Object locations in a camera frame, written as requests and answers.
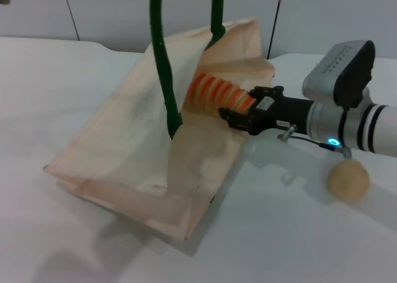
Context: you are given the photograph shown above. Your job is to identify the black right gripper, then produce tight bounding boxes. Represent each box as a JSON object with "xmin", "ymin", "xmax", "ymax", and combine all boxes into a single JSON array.
[{"xmin": 218, "ymin": 85, "xmax": 311, "ymax": 137}]

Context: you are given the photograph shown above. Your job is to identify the orange striped long bread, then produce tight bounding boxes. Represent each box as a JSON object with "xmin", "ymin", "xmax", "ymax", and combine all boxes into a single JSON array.
[{"xmin": 185, "ymin": 73, "xmax": 258, "ymax": 116}]

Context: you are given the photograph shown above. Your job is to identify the round egg yolk pastry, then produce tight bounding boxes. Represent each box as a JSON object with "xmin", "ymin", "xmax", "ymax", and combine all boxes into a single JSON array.
[{"xmin": 328, "ymin": 158, "xmax": 371, "ymax": 204}]

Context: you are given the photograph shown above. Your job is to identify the cream tote bag green handles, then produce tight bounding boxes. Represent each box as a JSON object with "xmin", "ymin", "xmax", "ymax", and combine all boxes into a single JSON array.
[{"xmin": 43, "ymin": 0, "xmax": 277, "ymax": 242}]

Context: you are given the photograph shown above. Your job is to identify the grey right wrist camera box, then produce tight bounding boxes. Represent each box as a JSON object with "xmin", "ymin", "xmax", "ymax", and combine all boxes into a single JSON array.
[{"xmin": 302, "ymin": 40, "xmax": 376, "ymax": 110}]

